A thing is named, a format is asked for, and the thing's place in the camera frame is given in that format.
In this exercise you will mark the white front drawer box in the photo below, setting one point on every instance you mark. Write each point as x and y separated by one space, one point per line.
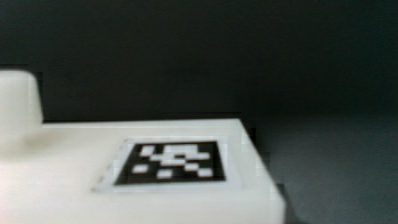
157 172

